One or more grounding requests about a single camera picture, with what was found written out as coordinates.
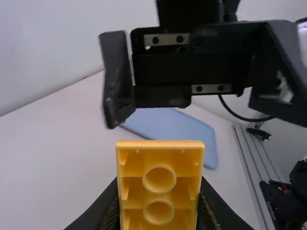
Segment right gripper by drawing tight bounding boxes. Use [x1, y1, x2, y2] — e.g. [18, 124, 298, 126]
[98, 25, 252, 130]

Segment blue mat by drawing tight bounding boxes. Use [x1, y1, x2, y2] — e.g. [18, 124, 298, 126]
[119, 107, 219, 170]

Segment black cable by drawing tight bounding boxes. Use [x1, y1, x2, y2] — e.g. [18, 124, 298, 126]
[217, 94, 273, 122]

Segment silver rails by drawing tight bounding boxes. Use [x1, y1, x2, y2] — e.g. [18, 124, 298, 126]
[231, 121, 291, 230]

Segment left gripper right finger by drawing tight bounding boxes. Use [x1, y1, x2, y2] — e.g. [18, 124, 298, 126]
[196, 175, 255, 230]

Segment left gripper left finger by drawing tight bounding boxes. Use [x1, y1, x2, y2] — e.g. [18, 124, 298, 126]
[62, 176, 122, 230]

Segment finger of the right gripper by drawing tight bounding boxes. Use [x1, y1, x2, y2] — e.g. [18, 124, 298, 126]
[193, 20, 307, 128]

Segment yellow toy brick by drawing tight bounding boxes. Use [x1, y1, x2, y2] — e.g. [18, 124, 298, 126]
[115, 140, 206, 230]

